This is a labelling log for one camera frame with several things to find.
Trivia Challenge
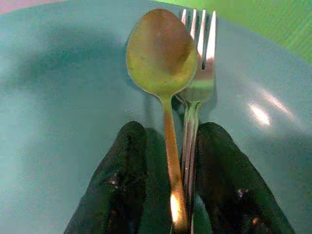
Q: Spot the teal round plate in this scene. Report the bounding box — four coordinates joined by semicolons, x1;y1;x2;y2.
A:
0;0;312;234

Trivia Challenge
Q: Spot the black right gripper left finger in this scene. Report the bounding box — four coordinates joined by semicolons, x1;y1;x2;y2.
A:
63;120;175;234

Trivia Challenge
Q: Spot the metal spoon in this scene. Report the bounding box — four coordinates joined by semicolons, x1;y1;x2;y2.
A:
125;8;198;234

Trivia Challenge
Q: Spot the green placemat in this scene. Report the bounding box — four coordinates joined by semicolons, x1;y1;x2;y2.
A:
151;0;312;64

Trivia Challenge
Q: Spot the metal fork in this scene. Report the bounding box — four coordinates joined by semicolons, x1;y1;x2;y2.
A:
175;9;217;234

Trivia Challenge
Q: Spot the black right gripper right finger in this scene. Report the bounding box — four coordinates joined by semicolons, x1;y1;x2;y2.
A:
192;121;297;234

